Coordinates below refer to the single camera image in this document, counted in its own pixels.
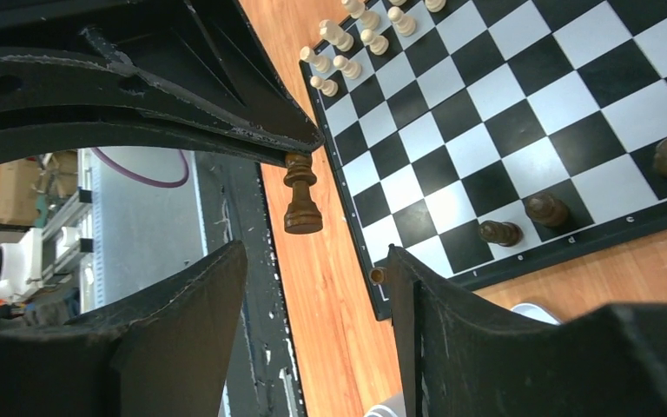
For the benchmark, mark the white chess rook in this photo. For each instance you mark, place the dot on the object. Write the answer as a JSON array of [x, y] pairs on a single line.
[[320, 63]]

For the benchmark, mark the white chess pawn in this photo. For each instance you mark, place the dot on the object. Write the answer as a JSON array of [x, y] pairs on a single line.
[[327, 87]]

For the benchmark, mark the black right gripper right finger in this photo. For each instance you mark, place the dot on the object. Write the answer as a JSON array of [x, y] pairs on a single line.
[[462, 355]]

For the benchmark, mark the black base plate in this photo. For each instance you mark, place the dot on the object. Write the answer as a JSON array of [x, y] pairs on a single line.
[[263, 377]]

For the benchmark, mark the brown chess piece crossed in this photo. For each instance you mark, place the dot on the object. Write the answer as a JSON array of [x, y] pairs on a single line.
[[546, 209]]

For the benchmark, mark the brown chess piece long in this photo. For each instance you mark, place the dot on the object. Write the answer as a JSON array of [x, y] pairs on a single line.
[[505, 234]]

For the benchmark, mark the white tin box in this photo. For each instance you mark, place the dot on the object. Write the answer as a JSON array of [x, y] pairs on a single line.
[[535, 312]]

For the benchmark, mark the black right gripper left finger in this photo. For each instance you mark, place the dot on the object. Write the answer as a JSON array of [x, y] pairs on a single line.
[[163, 351]]

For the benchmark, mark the black white chess board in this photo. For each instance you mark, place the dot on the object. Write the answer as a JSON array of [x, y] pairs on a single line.
[[487, 103]]

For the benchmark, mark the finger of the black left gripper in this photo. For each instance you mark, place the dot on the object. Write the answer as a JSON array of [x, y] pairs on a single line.
[[196, 63], [109, 132]]

